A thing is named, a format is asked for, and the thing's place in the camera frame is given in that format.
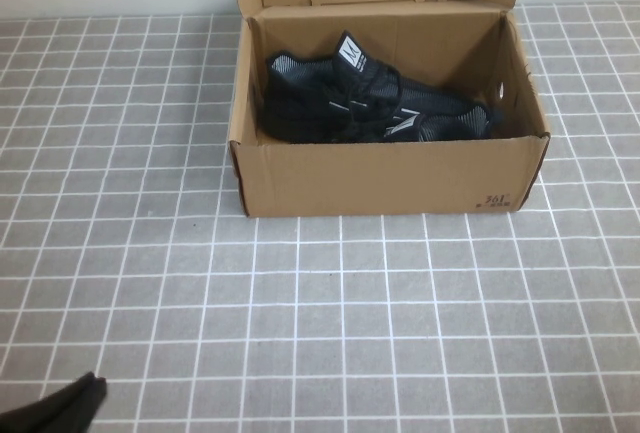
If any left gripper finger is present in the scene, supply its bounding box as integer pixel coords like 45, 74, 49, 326
29, 372, 96, 433
54, 377, 108, 433

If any black knit sneaker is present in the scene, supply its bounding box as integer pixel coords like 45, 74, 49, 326
263, 28, 476, 144
327, 98, 505, 144

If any brown cardboard shoe box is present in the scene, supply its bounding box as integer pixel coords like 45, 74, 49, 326
227, 0, 552, 219

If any grey checked tablecloth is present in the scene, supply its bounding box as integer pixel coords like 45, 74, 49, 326
0, 1, 640, 433

